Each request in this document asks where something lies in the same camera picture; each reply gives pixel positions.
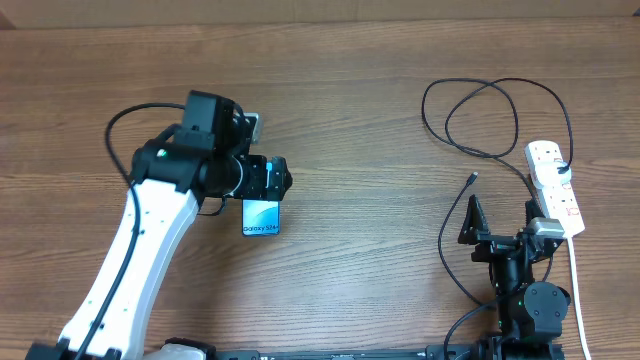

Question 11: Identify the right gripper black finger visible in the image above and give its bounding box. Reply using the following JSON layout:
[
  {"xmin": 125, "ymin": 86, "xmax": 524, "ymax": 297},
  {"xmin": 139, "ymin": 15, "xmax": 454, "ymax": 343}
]
[
  {"xmin": 525, "ymin": 199, "xmax": 545, "ymax": 223},
  {"xmin": 458, "ymin": 195, "xmax": 489, "ymax": 245}
]

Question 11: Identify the Samsung Galaxy smartphone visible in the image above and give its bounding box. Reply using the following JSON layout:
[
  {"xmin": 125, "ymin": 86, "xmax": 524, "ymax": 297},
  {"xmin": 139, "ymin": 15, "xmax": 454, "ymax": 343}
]
[{"xmin": 242, "ymin": 200, "xmax": 280, "ymax": 237}]

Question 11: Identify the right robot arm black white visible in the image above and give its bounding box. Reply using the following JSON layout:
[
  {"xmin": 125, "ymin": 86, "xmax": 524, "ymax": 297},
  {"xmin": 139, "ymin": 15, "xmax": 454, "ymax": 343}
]
[{"xmin": 458, "ymin": 195, "xmax": 571, "ymax": 359}]

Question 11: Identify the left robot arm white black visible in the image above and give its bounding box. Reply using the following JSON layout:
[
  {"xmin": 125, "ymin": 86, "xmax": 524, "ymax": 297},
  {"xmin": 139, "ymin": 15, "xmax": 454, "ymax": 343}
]
[{"xmin": 27, "ymin": 91, "xmax": 293, "ymax": 359}]

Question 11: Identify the white charger adapter plug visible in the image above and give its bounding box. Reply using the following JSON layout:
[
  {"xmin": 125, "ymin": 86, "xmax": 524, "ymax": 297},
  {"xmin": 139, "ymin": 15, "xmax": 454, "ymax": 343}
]
[{"xmin": 530, "ymin": 161, "xmax": 572, "ymax": 189}]

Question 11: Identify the white power strip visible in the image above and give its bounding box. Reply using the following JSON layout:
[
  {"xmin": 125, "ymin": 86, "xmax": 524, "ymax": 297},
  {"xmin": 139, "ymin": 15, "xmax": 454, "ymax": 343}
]
[{"xmin": 524, "ymin": 140, "xmax": 585, "ymax": 238}]

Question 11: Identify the white power strip cord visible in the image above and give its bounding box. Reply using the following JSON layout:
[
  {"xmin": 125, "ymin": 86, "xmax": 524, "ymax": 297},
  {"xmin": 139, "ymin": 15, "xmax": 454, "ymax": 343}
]
[{"xmin": 566, "ymin": 236, "xmax": 594, "ymax": 360}]

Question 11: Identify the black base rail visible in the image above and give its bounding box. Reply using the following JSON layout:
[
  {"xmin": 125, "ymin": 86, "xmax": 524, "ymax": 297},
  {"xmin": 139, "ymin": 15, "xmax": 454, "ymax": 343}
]
[{"xmin": 209, "ymin": 343, "xmax": 566, "ymax": 360}]

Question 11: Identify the cardboard backdrop wall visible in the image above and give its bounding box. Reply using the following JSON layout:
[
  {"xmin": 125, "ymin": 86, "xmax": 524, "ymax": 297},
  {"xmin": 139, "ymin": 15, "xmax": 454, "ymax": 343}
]
[{"xmin": 1, "ymin": 0, "xmax": 639, "ymax": 30}]

